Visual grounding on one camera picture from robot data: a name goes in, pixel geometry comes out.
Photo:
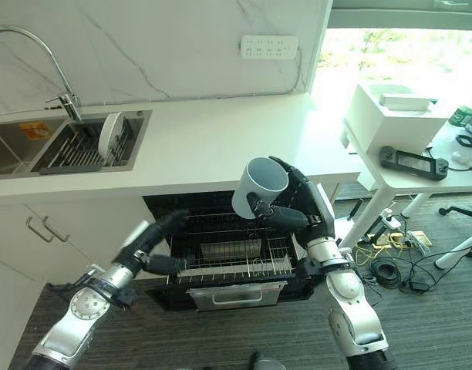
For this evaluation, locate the metal cutlery basket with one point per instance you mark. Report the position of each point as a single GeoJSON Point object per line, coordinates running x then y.
{"type": "Point", "coordinates": [230, 248]}

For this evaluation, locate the black dishwasher door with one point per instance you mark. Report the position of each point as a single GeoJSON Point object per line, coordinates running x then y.
{"type": "Point", "coordinates": [228, 294]}

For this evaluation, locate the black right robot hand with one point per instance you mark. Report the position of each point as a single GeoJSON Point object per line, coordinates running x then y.
{"type": "Point", "coordinates": [297, 204]}

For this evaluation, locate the white plate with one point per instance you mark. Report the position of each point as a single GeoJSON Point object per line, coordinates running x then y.
{"type": "Point", "coordinates": [106, 133]}

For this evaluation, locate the stainless steel sink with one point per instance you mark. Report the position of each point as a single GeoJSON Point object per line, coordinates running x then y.
{"type": "Point", "coordinates": [62, 140]}

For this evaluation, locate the white ceramic mug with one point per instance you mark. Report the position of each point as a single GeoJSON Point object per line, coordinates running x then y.
{"type": "Point", "coordinates": [259, 189]}

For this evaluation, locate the white floor power strip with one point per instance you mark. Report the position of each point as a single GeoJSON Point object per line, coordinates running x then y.
{"type": "Point", "coordinates": [390, 219]}

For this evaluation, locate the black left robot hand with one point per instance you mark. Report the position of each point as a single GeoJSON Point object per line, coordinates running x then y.
{"type": "Point", "coordinates": [164, 246]}

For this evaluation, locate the metal dish drying rack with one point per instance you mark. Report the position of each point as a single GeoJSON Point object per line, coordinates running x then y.
{"type": "Point", "coordinates": [89, 148]}

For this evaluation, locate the chrome gooseneck faucet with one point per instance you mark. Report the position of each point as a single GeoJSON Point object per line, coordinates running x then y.
{"type": "Point", "coordinates": [47, 65]}

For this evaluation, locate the black handheld controller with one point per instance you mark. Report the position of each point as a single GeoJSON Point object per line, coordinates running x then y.
{"type": "Point", "coordinates": [412, 162]}

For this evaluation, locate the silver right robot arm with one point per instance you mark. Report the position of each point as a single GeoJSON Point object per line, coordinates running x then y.
{"type": "Point", "coordinates": [348, 293]}

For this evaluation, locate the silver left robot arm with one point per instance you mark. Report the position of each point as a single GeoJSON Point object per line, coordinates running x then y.
{"type": "Point", "coordinates": [87, 308]}

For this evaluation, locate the white box appliance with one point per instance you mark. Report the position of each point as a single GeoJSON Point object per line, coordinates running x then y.
{"type": "Point", "coordinates": [394, 117]}

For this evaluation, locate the white table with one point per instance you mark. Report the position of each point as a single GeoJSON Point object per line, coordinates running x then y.
{"type": "Point", "coordinates": [421, 169]}

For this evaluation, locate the black power adapter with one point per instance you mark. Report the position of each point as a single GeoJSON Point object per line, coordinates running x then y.
{"type": "Point", "coordinates": [418, 286]}

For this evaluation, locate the black chair base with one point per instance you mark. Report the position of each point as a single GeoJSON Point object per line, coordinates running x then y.
{"type": "Point", "coordinates": [461, 214]}

